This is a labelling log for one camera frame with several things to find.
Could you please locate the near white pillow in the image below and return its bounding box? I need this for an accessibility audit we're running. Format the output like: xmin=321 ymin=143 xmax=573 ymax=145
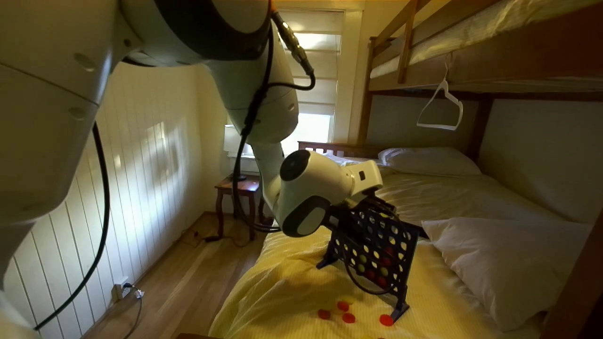
xmin=422 ymin=217 xmax=590 ymax=332

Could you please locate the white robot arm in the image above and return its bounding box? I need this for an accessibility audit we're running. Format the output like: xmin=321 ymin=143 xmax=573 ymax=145
xmin=0 ymin=0 xmax=300 ymax=339

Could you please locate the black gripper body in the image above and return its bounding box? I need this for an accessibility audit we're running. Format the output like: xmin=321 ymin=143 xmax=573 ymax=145
xmin=326 ymin=194 xmax=396 ymax=234

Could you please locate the yellow bed duvet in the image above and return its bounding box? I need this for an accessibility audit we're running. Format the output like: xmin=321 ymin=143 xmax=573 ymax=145
xmin=207 ymin=153 xmax=549 ymax=339

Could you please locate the white window blind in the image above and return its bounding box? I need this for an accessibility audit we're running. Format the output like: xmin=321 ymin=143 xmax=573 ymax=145
xmin=283 ymin=10 xmax=343 ymax=115

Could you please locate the small wooden side table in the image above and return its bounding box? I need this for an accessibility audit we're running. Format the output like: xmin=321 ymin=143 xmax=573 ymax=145
xmin=215 ymin=175 xmax=268 ymax=239

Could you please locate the wall power plug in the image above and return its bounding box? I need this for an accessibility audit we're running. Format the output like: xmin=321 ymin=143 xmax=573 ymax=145
xmin=111 ymin=279 xmax=143 ymax=303

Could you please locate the wooden bunk bed frame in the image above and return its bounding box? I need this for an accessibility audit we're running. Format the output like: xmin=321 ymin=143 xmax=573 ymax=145
xmin=296 ymin=0 xmax=603 ymax=339

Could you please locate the white pillow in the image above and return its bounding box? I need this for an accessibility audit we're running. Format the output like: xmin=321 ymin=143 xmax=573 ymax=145
xmin=379 ymin=147 xmax=481 ymax=175
xmin=422 ymin=217 xmax=590 ymax=332

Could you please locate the red chip right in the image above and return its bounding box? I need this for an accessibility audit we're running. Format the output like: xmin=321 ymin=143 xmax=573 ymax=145
xmin=379 ymin=315 xmax=394 ymax=328

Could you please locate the red chip middle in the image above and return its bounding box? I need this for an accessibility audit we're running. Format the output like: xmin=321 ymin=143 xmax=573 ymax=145
xmin=336 ymin=302 xmax=351 ymax=313

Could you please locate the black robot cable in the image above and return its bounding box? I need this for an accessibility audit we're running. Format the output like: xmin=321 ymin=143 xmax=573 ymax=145
xmin=34 ymin=12 xmax=392 ymax=332

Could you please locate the red chip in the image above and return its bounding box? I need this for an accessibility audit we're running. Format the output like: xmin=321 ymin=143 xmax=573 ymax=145
xmin=336 ymin=302 xmax=351 ymax=313
xmin=341 ymin=313 xmax=356 ymax=324
xmin=317 ymin=309 xmax=332 ymax=320
xmin=379 ymin=315 xmax=394 ymax=328

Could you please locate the red chip lower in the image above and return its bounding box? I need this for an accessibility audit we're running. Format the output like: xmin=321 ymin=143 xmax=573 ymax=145
xmin=341 ymin=313 xmax=356 ymax=324

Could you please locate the white clothes hanger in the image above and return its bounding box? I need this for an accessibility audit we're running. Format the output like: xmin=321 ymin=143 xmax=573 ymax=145
xmin=415 ymin=64 xmax=466 ymax=132

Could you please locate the far white pillow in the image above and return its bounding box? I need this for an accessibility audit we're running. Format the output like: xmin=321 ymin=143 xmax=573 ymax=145
xmin=379 ymin=147 xmax=481 ymax=175

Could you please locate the blue connect four gameboard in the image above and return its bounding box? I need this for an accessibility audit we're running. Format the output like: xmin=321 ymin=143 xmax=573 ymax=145
xmin=317 ymin=215 xmax=424 ymax=320

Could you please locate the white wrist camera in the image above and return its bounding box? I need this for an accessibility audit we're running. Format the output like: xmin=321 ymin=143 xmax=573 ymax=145
xmin=351 ymin=160 xmax=383 ymax=192

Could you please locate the red chip left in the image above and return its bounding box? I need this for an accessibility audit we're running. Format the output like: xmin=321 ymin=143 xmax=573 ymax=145
xmin=317 ymin=309 xmax=332 ymax=320

